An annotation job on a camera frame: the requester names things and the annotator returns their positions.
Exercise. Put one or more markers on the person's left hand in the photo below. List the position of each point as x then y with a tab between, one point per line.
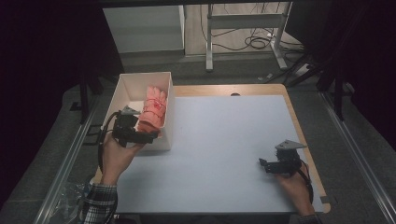
116	161

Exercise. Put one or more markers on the person's right hand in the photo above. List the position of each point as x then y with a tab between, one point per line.
295	189

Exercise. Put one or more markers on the white cabinet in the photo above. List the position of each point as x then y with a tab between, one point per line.
143	29

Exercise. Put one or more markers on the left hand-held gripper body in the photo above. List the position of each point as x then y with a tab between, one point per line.
124	129

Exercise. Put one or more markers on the dark metal stand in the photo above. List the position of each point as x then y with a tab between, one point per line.
338	93
84	96

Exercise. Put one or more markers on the white cardboard box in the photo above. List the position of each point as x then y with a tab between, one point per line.
134	85

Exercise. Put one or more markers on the grey metal desk frame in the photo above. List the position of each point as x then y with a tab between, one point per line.
246	21

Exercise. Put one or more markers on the clear plastic bag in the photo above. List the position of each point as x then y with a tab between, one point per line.
70	199

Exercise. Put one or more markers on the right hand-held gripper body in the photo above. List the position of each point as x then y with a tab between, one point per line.
286	163

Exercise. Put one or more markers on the white power strip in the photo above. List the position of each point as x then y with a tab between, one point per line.
302	70

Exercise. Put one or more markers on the light blue table mat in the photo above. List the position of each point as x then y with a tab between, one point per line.
218	155

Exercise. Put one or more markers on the metal floor rail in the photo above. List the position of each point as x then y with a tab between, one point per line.
358	158
67	161

